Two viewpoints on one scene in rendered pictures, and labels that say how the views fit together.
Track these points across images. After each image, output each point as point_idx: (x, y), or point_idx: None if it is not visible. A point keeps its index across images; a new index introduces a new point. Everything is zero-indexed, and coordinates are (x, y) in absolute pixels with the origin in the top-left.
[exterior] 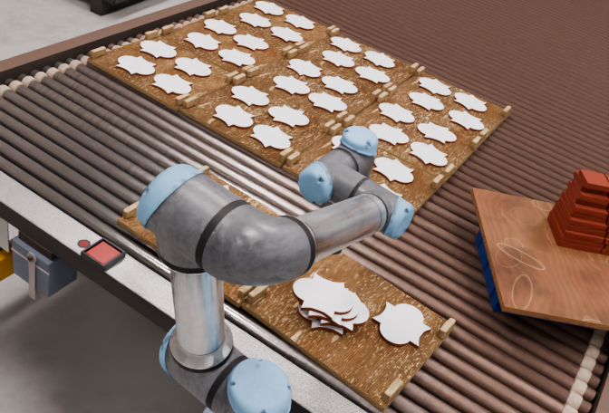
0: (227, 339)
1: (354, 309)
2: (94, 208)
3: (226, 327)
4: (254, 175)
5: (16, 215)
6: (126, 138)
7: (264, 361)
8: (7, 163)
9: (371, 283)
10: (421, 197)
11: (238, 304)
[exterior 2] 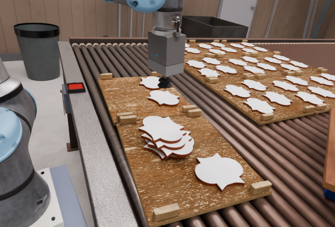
0: (0, 89)
1: (179, 143)
2: (95, 75)
3: (10, 83)
4: (187, 83)
5: (63, 71)
6: (138, 62)
7: (7, 112)
8: (81, 57)
9: (215, 141)
10: (291, 114)
11: (113, 123)
